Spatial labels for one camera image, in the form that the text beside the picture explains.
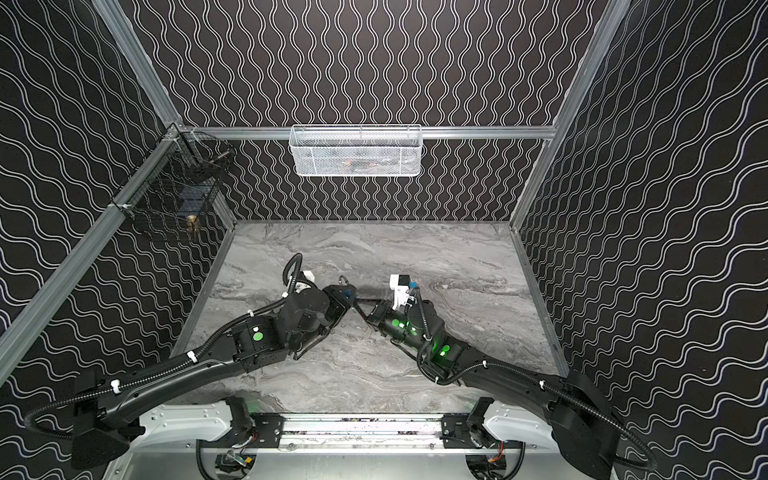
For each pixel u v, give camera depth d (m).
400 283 0.69
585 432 0.41
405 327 0.63
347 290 0.69
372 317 0.65
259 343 0.49
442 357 0.58
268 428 0.75
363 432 0.76
